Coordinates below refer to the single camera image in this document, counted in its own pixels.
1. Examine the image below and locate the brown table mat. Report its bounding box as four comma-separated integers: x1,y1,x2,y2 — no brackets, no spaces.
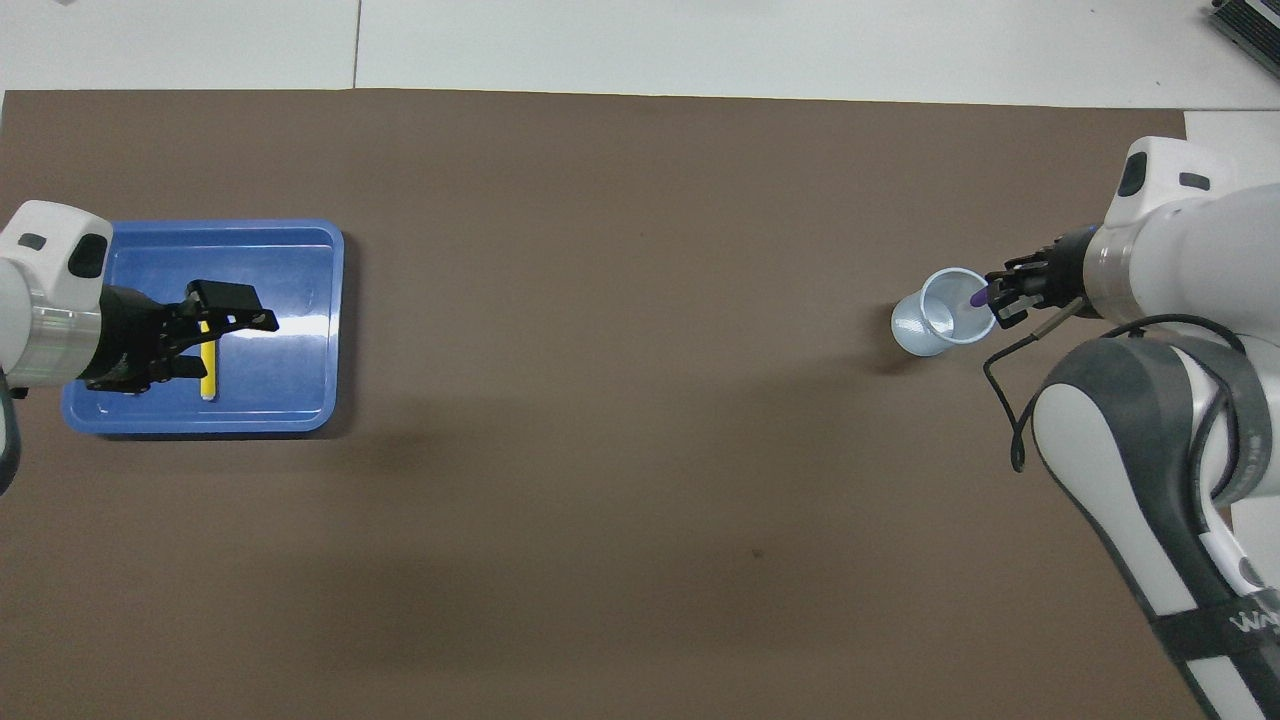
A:
0,88,1257,720

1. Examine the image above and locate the translucent plastic cup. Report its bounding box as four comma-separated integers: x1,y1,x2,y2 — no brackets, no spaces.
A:
891,267,998,358

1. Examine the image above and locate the blue plastic tray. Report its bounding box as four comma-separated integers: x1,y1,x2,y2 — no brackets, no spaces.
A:
62,219,346,436

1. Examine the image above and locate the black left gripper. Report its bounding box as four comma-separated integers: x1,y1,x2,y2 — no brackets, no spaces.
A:
78,279,280,394

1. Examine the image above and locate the grey ribbed device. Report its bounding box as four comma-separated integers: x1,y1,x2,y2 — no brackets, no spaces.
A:
1208,0,1280,77

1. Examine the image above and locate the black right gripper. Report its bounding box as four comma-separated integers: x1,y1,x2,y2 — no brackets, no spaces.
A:
987,227,1097,327

